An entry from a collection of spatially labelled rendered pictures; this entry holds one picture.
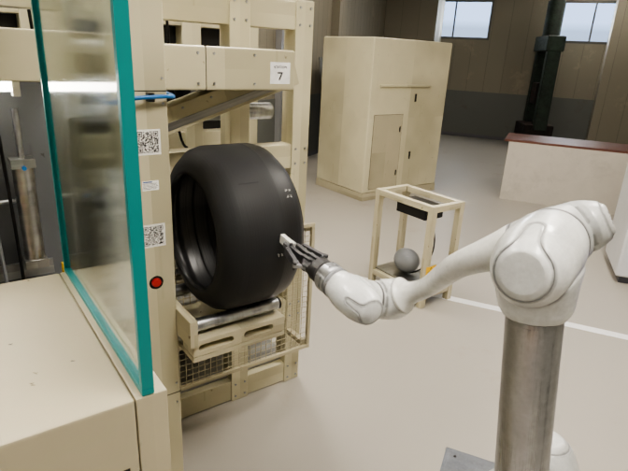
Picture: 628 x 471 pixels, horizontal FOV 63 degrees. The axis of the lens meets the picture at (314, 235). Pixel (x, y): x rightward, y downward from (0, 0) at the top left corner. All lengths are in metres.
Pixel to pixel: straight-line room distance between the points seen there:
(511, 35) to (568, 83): 1.69
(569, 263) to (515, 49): 12.60
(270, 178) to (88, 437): 1.04
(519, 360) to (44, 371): 0.81
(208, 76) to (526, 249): 1.36
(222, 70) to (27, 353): 1.26
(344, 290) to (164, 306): 0.68
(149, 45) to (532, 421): 1.31
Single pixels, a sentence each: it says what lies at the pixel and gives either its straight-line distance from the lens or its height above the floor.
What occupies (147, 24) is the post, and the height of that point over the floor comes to 1.83.
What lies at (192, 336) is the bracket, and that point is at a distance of 1.73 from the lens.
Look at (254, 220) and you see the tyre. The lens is 1.58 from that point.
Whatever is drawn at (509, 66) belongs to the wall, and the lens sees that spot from 13.44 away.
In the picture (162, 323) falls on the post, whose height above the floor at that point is 0.91.
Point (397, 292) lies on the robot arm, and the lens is 1.43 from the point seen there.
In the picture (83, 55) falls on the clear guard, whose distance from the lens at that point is 0.88.
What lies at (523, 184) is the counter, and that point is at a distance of 7.56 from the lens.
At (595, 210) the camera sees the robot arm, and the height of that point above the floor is 1.53.
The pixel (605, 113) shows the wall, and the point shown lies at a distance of 12.93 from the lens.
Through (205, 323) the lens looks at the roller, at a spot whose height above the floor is 0.91.
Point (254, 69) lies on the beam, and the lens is 2.02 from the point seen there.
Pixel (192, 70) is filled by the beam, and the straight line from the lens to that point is 1.91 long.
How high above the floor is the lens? 1.78
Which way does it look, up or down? 20 degrees down
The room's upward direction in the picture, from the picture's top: 3 degrees clockwise
